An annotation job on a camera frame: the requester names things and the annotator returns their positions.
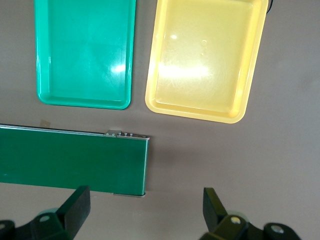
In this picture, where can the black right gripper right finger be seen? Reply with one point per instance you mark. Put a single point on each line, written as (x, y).
(215, 212)

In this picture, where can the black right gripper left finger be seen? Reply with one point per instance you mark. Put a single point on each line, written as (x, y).
(77, 212)

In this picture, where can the green belt conveyor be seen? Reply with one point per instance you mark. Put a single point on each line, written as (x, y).
(75, 160)

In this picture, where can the yellow plastic tray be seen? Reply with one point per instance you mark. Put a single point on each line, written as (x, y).
(205, 70)

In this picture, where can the green plastic tray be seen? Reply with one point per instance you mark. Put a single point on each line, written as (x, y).
(85, 57)

